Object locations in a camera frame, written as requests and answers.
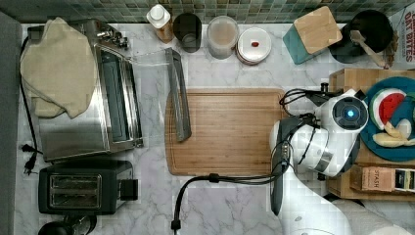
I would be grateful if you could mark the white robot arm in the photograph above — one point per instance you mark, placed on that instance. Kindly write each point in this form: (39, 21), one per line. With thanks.
(326, 141)

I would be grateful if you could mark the bamboo drawer cabinet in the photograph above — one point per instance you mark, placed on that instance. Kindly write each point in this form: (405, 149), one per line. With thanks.
(363, 79)

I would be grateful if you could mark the bamboo cutting board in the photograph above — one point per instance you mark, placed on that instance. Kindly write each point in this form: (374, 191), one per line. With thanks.
(230, 132)

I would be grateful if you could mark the white lidded round tin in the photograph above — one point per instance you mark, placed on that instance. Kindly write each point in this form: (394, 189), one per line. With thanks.
(253, 46)

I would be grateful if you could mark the clear lidded plastic container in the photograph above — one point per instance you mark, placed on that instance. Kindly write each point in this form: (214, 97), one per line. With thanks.
(222, 36)

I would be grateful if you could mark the dark smoked glass tumbler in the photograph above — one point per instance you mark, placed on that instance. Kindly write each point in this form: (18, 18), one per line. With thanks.
(187, 28)

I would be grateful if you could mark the stainless steel toaster oven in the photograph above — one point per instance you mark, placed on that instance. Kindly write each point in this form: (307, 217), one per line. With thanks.
(111, 123)

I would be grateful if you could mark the white capped spice bottle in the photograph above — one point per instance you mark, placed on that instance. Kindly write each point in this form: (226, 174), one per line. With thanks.
(160, 19)

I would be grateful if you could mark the teal canister with wooden lid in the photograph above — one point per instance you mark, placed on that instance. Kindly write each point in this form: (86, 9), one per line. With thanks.
(311, 34)

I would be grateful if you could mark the beige cloth towel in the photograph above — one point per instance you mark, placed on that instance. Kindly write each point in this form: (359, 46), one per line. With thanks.
(60, 71)

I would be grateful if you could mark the black two-slot toaster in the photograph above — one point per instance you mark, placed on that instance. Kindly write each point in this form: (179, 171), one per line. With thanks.
(86, 187)

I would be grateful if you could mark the wooden spatula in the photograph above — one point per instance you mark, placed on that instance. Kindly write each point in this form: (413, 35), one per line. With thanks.
(358, 38)

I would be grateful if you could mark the stash tea box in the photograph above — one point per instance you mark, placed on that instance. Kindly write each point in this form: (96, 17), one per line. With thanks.
(382, 179)

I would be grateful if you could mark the black round object bottom left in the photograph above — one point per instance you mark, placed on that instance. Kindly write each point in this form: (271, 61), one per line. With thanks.
(70, 225)

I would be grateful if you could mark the toy watermelon slice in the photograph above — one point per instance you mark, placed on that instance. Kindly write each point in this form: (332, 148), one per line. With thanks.
(383, 104)

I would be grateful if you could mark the toy banana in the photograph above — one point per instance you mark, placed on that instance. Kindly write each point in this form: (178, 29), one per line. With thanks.
(395, 136)

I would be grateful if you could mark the black utensil holder pot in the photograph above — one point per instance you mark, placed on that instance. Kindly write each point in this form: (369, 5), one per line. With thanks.
(376, 29)

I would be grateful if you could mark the teal round plate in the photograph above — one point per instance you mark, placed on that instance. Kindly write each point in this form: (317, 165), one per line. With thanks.
(404, 111)

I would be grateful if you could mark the oat bites box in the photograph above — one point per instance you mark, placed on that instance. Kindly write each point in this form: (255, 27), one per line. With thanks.
(401, 52)

